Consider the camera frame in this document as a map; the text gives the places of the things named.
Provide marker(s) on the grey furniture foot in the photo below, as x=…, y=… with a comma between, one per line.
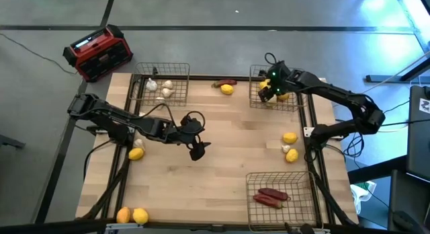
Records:
x=10, y=142

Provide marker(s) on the black desk foot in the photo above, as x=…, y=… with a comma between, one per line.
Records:
x=386, y=78

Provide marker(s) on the white logo sticker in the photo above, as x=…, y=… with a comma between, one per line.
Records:
x=425, y=105

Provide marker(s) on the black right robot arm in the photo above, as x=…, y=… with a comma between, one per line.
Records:
x=336, y=92

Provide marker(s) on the black computer case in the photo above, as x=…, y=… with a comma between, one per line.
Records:
x=418, y=143

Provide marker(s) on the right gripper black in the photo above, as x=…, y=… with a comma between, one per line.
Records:
x=280, y=79

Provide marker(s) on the white green bag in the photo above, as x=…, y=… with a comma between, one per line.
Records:
x=361, y=193

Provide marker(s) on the dark red chili pepper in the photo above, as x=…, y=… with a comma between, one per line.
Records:
x=273, y=193

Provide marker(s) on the black rig crossbar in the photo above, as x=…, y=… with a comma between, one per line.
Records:
x=50, y=229

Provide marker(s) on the red black jobsite radio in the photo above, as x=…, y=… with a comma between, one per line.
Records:
x=100, y=56

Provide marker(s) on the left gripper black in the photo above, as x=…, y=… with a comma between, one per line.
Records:
x=191, y=129

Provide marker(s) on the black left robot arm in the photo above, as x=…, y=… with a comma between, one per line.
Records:
x=111, y=114

